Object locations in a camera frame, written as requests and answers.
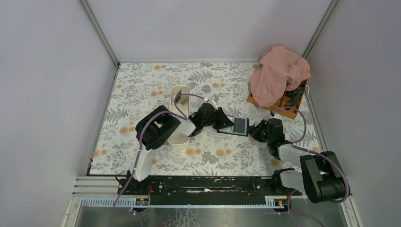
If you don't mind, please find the cream plastic oblong tray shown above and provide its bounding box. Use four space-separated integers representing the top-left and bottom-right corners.
167 85 194 149

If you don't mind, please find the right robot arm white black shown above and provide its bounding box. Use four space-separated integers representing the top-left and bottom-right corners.
248 118 350 203

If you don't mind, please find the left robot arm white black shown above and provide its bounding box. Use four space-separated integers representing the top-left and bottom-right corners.
131 103 235 182

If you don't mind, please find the floral patterned table mat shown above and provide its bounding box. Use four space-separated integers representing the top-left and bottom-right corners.
90 62 328 177

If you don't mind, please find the wooden organizer box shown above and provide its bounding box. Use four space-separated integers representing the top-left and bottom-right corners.
247 79 309 120

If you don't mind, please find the pink cloth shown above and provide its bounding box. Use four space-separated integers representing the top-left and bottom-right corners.
250 45 311 107

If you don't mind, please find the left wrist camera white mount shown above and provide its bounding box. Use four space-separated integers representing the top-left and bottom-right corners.
204 98 218 110

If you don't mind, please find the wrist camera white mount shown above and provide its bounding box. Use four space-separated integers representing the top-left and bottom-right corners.
270 110 283 121
204 98 218 110

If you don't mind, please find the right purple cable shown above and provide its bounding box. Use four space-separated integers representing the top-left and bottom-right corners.
272 106 351 227

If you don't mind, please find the purple cable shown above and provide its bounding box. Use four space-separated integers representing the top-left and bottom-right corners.
272 106 351 227
107 93 209 227

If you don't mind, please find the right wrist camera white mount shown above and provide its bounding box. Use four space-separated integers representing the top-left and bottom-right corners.
270 110 283 121

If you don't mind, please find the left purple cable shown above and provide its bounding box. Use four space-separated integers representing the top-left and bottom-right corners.
107 93 209 227

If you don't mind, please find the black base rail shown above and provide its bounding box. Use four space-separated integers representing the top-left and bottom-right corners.
117 175 292 207

